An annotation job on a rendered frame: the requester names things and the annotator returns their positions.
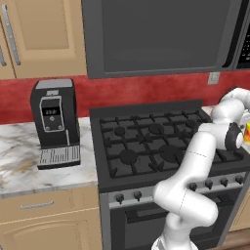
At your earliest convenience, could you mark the tan lower cupboard door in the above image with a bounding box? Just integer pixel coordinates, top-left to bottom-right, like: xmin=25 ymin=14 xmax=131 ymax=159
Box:
xmin=229 ymin=188 xmax=250 ymax=232
xmin=0 ymin=208 xmax=104 ymax=250

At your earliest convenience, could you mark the grey microwave oven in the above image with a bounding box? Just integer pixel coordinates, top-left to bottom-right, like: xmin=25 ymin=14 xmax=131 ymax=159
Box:
xmin=80 ymin=0 xmax=250 ymax=80

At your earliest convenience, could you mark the black gas hob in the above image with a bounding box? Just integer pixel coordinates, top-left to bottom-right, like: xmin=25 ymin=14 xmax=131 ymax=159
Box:
xmin=89 ymin=99 xmax=250 ymax=193

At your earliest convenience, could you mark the white wall socket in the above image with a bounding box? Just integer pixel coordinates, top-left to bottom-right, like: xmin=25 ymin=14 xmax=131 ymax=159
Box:
xmin=207 ymin=71 xmax=221 ymax=86

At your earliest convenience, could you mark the microwave oven door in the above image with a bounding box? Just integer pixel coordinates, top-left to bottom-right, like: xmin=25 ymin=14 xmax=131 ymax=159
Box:
xmin=81 ymin=0 xmax=243 ymax=79

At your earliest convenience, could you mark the black coffee machine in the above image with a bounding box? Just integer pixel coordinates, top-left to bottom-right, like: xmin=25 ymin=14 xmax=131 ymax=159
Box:
xmin=29 ymin=78 xmax=82 ymax=171

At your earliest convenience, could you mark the silver cupboard door handle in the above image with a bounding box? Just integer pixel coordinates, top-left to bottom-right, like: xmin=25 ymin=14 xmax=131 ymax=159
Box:
xmin=0 ymin=44 xmax=8 ymax=67
xmin=1 ymin=3 xmax=21 ymax=66

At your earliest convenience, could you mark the yellow and red object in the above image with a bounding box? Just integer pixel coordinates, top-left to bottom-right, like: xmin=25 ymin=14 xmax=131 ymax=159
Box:
xmin=242 ymin=122 xmax=250 ymax=145

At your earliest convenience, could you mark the black microwave door handle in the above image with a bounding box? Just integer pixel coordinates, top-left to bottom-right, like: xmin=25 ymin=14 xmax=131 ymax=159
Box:
xmin=221 ymin=0 xmax=250 ymax=68

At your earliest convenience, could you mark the black oven door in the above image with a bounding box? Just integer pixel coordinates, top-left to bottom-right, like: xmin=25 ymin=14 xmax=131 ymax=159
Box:
xmin=109 ymin=187 xmax=243 ymax=250

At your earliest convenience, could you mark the tan drawer front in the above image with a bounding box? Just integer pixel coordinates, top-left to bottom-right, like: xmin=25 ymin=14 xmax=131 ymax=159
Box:
xmin=0 ymin=185 xmax=100 ymax=225

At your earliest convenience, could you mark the black oven door handle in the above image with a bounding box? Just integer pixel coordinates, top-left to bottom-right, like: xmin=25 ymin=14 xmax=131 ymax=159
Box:
xmin=124 ymin=189 xmax=240 ymax=225

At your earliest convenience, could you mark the silver drawer handle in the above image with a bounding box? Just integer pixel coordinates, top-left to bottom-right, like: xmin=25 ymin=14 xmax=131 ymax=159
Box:
xmin=20 ymin=200 xmax=56 ymax=210

